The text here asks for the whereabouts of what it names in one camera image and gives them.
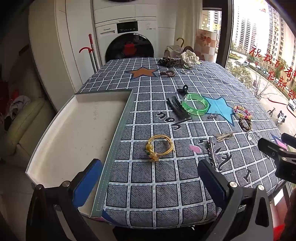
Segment white tall cabinet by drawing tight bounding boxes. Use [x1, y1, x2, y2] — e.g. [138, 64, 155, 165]
[28, 0, 102, 112]

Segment red-handled mop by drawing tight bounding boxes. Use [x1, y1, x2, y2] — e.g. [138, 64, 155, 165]
[79, 34, 99, 73]

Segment patterned paper bag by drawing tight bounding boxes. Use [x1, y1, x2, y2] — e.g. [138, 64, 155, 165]
[195, 29, 218, 62]

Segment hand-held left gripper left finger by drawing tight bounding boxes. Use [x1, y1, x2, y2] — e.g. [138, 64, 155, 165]
[25, 159, 102, 241]

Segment black window frame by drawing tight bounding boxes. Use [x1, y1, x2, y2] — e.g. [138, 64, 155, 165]
[221, 0, 233, 69]

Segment white fabric flower scrunchie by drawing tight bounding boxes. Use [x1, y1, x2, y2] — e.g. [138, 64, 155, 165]
[180, 51, 201, 69]

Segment gold dragonfly hair clip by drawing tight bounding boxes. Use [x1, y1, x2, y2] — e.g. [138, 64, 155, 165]
[214, 131, 234, 141]

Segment colourful bead bracelet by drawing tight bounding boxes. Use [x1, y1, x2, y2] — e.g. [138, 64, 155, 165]
[233, 105, 251, 120]

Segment white box tray green rim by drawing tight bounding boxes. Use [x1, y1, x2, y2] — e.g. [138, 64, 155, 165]
[25, 89, 135, 218]

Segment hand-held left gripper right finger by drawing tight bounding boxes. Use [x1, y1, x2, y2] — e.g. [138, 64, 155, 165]
[197, 159, 274, 241]

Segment clothes pile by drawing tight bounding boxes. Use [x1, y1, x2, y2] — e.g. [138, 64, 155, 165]
[5, 95, 31, 130]

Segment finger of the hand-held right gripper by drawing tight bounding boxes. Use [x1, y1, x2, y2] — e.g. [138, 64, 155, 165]
[258, 138, 293, 163]
[281, 133, 296, 152]

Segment beige sofa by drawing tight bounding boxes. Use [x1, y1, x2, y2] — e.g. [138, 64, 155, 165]
[0, 93, 58, 163]

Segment leopard print scrunchie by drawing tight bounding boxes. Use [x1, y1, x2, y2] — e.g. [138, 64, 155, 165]
[158, 57, 182, 67]

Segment brown bead bracelet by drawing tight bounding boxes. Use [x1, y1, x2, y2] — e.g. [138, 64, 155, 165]
[239, 117, 252, 131]

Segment grey grid star tablecloth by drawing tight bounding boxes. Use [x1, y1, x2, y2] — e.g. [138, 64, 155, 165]
[80, 57, 289, 229]

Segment green transparent bangle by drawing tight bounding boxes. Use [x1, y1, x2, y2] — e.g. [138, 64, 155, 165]
[181, 93, 209, 116]

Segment gold beaded bracelet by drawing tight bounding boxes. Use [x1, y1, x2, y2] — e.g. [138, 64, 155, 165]
[146, 135, 175, 161]

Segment silver rhinestone hair clip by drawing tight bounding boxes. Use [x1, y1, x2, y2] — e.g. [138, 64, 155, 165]
[207, 137, 219, 168]

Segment white stacked dryer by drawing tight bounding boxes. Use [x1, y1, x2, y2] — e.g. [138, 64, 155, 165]
[91, 0, 158, 25]

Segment white washing machine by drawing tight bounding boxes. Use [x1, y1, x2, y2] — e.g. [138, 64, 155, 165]
[94, 17, 159, 67]

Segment black comb hair clip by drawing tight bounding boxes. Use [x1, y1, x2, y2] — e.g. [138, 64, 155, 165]
[167, 97, 192, 121]

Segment red window sticker lettering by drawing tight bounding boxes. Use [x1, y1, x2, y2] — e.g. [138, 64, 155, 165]
[248, 43, 296, 100]

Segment clear crystal pendant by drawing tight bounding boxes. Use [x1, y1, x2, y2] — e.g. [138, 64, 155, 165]
[247, 131, 262, 142]

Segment cream umbrella wooden handle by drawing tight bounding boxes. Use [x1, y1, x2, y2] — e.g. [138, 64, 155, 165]
[165, 38, 185, 58]

